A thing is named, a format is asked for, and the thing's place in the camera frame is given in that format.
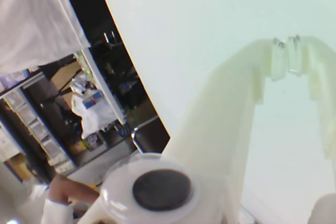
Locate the white cloth sheet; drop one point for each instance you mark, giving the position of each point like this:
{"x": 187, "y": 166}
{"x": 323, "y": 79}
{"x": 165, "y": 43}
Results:
{"x": 31, "y": 19}

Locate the white plastic bag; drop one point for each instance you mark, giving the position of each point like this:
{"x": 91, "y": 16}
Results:
{"x": 94, "y": 119}

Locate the bare person forearm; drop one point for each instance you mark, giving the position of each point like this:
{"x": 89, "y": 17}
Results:
{"x": 73, "y": 188}

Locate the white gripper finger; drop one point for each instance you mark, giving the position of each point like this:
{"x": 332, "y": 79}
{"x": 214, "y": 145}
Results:
{"x": 323, "y": 77}
{"x": 215, "y": 129}

